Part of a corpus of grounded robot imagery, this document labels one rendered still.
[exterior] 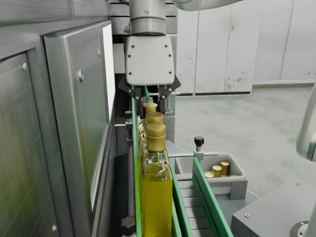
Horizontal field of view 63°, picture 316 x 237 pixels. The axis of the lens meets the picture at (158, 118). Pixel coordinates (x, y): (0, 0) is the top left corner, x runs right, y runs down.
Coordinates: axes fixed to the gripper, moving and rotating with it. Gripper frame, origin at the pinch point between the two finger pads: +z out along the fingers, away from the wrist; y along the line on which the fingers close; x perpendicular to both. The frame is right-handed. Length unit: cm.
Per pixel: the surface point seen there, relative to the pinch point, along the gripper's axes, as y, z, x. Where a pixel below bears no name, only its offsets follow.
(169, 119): 20, 16, 105
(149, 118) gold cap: -0.7, 1.2, -6.9
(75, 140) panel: -12.6, 2.9, -17.2
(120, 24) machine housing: -8, -39, 91
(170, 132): 21, 25, 107
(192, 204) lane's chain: 10.8, 26.2, 7.5
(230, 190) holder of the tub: 28.2, 30.6, 25.1
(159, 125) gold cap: 0.5, 2.1, -11.2
